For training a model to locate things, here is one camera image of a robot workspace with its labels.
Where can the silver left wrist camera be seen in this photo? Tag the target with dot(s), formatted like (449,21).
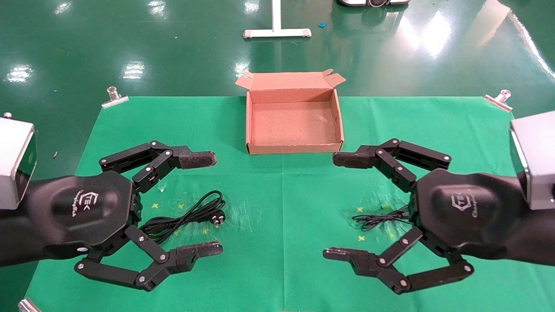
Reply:
(11,160)

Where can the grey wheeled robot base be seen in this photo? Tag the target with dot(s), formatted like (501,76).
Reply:
(373,2)

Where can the open brown cardboard box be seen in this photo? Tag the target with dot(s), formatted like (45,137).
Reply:
(292,125)

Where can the green table cloth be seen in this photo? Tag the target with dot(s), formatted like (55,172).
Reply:
(282,208)

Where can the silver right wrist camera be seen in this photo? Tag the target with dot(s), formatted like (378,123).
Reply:
(537,156)

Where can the silver metal cloth clip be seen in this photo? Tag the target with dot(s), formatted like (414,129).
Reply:
(114,99)
(499,100)
(28,306)

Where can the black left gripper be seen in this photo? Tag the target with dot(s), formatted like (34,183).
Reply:
(82,208)

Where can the white metal stand base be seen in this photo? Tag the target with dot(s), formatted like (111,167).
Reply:
(276,31)

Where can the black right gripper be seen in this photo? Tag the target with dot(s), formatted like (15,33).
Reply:
(472,208)

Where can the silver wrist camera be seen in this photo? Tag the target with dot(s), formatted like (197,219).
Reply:
(537,156)
(11,160)

